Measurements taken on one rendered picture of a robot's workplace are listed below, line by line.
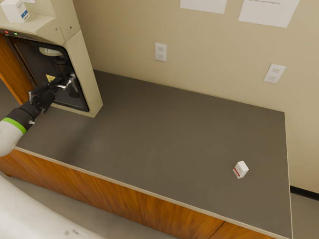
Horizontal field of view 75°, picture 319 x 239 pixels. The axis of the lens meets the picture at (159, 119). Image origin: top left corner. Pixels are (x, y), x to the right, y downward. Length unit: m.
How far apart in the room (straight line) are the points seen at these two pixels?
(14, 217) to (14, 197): 0.03
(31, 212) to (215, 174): 0.79
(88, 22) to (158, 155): 0.89
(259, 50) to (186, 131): 0.55
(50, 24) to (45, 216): 0.66
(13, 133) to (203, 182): 0.80
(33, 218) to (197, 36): 1.04
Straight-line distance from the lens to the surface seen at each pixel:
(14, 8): 0.92
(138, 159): 1.05
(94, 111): 1.23
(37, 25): 0.89
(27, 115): 0.98
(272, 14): 1.13
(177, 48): 1.25
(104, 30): 1.40
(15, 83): 1.32
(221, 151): 1.11
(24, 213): 0.44
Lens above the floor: 1.86
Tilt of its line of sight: 50 degrees down
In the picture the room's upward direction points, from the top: straight up
